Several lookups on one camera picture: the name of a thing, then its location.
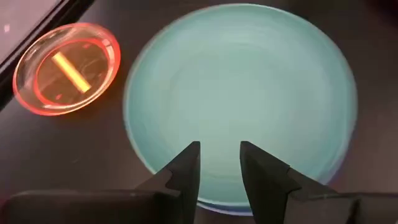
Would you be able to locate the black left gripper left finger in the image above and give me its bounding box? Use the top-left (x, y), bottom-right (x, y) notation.
top-left (136, 141), bottom-right (201, 224)

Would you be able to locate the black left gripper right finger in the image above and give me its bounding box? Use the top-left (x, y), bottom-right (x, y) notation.
top-left (239, 141), bottom-right (339, 224)

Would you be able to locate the large teal plastic plate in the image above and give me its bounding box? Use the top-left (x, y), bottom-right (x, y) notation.
top-left (123, 2), bottom-right (358, 217)

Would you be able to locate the small orange plate yellow stripe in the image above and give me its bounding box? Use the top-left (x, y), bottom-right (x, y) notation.
top-left (12, 22), bottom-right (121, 117)

